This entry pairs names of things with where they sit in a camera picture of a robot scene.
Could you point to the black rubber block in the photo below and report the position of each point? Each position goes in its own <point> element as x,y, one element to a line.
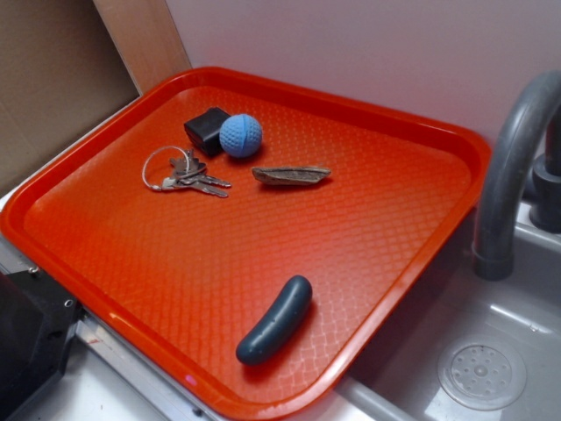
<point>204,130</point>

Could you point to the blue dimpled ball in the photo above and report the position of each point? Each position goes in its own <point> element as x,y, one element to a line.
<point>241,136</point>

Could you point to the grey curved faucet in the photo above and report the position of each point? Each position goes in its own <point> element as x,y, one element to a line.
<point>520,142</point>

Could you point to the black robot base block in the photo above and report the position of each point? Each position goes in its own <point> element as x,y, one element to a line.
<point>38,323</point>

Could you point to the brown cardboard panel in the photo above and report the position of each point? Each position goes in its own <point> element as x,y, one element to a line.
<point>61,75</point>

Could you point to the brown wood piece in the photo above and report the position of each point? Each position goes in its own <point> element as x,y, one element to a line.
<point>290,176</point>

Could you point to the round sink drain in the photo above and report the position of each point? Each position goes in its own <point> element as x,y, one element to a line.
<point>481,372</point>

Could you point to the silver keys bunch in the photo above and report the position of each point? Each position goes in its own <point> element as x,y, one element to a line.
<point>191,173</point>

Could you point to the grey faucet handle post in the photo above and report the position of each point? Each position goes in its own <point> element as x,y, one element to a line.
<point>545,213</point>

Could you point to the dark teal sausage toy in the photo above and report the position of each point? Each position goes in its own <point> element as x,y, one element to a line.
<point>278,324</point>

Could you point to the wooden board edge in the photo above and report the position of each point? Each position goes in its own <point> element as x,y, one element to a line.
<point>146,37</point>

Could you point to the orange plastic tray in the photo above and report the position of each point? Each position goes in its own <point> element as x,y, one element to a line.
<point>184,276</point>

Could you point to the grey plastic sink basin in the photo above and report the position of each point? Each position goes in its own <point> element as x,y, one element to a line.
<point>395,377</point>

